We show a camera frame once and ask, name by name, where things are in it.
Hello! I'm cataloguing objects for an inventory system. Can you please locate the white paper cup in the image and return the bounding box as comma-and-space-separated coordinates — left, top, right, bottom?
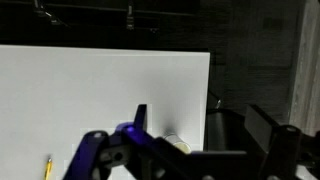
162, 133, 193, 155

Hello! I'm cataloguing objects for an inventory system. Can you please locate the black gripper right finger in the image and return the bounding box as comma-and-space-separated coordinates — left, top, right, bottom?
244, 104, 320, 180

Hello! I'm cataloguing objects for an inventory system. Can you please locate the dark spring clamp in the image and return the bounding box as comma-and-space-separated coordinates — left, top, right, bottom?
32, 0, 70, 28

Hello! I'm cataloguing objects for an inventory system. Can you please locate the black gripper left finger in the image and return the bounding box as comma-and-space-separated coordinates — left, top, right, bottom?
62, 104, 201, 180

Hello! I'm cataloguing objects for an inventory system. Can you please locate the yellow pen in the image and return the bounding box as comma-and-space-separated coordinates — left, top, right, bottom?
44, 156, 54, 180

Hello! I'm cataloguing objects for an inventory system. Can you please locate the black rounded bin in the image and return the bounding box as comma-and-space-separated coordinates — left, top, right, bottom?
203, 108, 250, 153

